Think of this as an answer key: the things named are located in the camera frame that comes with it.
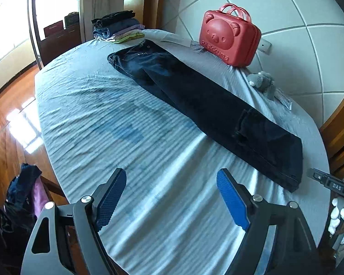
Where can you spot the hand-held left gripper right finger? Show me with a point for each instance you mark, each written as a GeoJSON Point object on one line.
{"type": "Point", "coordinates": [232, 200]}

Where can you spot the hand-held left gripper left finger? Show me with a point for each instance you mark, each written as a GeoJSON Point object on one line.
{"type": "Point", "coordinates": [111, 200]}

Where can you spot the dark blue jeans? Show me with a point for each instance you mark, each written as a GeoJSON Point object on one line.
{"type": "Point", "coordinates": [203, 97]}

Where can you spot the pile of clothes on chair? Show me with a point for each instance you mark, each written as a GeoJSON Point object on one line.
{"type": "Point", "coordinates": [54, 188]}

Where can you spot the purple garment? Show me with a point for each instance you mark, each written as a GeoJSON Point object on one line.
{"type": "Point", "coordinates": [40, 200]}

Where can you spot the crumpled dark blue garment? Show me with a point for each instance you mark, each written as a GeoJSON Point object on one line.
{"type": "Point", "coordinates": [21, 183]}

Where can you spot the crumpled black garment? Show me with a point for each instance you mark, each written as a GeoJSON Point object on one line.
{"type": "Point", "coordinates": [14, 217]}

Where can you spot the grey plush toy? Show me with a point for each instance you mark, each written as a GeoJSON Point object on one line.
{"type": "Point", "coordinates": [261, 80]}

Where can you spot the red bear-face suitcase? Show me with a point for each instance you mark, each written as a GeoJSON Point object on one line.
{"type": "Point", "coordinates": [226, 40]}

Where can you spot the dark wooden cabinet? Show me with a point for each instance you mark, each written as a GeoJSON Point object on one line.
{"type": "Point", "coordinates": [60, 45]}

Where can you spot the green yellow folded cloth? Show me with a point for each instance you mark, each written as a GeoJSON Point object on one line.
{"type": "Point", "coordinates": [130, 37]}

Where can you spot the dark red box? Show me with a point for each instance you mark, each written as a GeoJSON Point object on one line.
{"type": "Point", "coordinates": [54, 29]}

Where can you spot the black folded garment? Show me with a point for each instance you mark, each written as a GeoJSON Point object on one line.
{"type": "Point", "coordinates": [114, 17]}

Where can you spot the dark green box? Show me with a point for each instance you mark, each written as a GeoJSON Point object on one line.
{"type": "Point", "coordinates": [72, 20]}

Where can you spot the curved metal pole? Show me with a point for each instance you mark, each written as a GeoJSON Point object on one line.
{"type": "Point", "coordinates": [34, 28]}

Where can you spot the wooden door frame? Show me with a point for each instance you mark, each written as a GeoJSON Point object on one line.
{"type": "Point", "coordinates": [339, 126]}

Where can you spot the grey wall bracket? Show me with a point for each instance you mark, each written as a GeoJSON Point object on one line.
{"type": "Point", "coordinates": [266, 45]}

